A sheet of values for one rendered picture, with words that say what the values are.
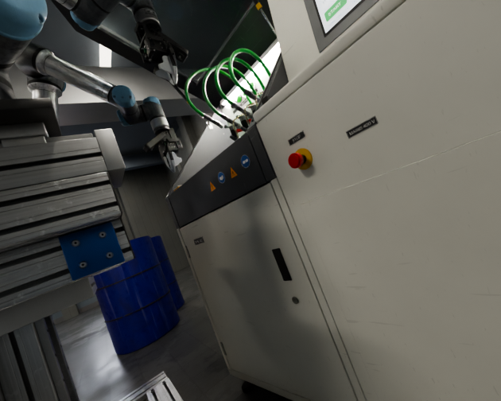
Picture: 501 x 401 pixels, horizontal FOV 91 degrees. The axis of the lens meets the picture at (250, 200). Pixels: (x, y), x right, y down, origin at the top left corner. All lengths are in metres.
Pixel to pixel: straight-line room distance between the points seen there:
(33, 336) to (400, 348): 0.81
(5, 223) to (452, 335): 0.80
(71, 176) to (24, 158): 0.07
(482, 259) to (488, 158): 0.16
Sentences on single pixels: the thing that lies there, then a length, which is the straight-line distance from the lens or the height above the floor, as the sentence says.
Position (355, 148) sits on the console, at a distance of 0.56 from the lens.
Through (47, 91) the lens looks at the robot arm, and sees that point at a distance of 1.41.
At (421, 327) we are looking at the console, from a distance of 0.65.
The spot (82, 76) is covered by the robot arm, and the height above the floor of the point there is 1.45.
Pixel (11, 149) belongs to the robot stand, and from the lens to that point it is 0.59.
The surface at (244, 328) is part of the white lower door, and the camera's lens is 1.08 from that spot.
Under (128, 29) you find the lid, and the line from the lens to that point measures 1.56.
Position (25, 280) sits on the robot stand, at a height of 0.76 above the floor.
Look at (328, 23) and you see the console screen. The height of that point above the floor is 1.16.
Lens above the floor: 0.72
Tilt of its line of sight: 4 degrees up
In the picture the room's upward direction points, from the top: 21 degrees counter-clockwise
